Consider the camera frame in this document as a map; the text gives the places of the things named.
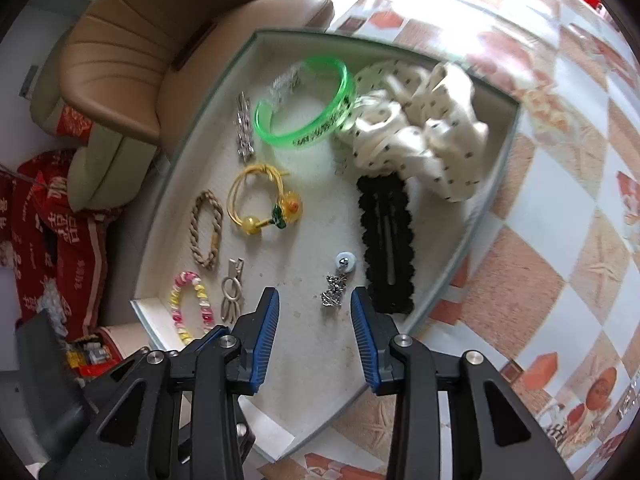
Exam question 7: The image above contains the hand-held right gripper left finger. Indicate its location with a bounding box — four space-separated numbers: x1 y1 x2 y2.
40 287 281 480

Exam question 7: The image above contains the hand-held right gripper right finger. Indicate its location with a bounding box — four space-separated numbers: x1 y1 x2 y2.
350 286 576 480

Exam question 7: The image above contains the grey-green jewelry tray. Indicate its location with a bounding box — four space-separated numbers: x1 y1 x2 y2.
131 29 521 463

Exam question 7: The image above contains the silver dangling earring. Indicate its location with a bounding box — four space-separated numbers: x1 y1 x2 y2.
320 251 357 312

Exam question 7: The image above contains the black scalloped snap clip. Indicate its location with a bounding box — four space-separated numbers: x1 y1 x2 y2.
356 174 417 315

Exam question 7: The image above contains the green translucent bracelet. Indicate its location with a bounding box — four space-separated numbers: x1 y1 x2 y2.
255 56 357 150

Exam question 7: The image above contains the silver bow hair clip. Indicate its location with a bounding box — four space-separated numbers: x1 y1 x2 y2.
219 257 247 322

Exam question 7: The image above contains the white dotted scrunchie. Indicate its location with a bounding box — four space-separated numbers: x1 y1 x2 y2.
332 59 490 203

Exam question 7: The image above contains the long rhinestone hair clip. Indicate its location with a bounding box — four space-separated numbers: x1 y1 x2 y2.
234 91 255 162

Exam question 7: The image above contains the checkered starfish tablecloth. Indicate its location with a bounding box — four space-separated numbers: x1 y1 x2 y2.
260 0 640 480

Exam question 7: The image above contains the dark grey box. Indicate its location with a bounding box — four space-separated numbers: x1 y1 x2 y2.
15 307 93 466

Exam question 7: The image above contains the red printed cloth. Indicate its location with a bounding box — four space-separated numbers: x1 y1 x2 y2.
0 150 123 341

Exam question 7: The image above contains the silver rhinestone hair clip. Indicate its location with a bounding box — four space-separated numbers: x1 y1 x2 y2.
267 67 301 106

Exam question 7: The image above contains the tan leather chair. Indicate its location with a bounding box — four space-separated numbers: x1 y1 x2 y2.
30 0 335 213

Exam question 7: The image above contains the pink yellow bead bracelet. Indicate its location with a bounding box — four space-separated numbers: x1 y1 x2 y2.
169 270 217 346

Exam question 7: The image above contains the braided rope bracelet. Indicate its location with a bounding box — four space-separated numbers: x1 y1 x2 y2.
189 190 224 271

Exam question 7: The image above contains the yellow duck hair tie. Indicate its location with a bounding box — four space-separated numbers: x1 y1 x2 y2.
227 162 306 237

